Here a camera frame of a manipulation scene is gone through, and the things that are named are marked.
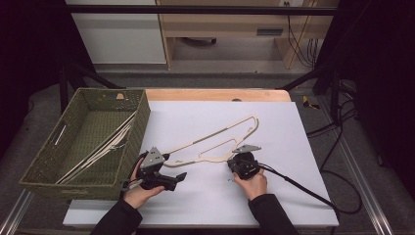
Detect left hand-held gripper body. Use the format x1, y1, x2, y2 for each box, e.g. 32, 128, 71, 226
120, 146, 171, 193

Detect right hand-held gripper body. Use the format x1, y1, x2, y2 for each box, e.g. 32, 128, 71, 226
227, 144, 262, 181

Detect beige plastic clothes hanger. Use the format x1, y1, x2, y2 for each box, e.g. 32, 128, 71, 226
65, 111, 138, 179
57, 125, 133, 185
161, 114, 260, 168

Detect green woven basket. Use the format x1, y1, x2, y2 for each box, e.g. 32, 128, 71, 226
19, 87, 152, 201

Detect person's right hand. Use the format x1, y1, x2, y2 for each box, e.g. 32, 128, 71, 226
232, 167, 269, 202

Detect person's left hand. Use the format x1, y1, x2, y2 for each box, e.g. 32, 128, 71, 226
122, 158, 166, 211

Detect yellow and black tool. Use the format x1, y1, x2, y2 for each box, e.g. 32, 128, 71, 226
301, 95, 321, 111

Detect white cabinet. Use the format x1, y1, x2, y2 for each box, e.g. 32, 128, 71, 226
65, 0, 167, 65

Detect light wooden desk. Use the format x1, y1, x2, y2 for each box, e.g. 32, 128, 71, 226
156, 0, 341, 71

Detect dark curtain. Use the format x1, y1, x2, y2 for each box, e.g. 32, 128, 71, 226
314, 0, 415, 197
0, 0, 96, 158

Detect white power strip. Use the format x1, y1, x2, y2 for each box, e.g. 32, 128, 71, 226
278, 0, 306, 8

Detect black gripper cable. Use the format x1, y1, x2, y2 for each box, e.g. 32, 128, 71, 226
258, 163, 364, 235

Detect black floor cables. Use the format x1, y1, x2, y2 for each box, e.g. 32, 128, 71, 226
305, 81, 360, 170

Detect aluminium rail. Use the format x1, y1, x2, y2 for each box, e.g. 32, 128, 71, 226
317, 94, 394, 235
0, 189, 34, 235

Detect black cables at desk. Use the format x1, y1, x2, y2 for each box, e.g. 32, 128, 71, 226
285, 1, 320, 68

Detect black metal frame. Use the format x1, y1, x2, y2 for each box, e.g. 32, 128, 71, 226
58, 3, 342, 121

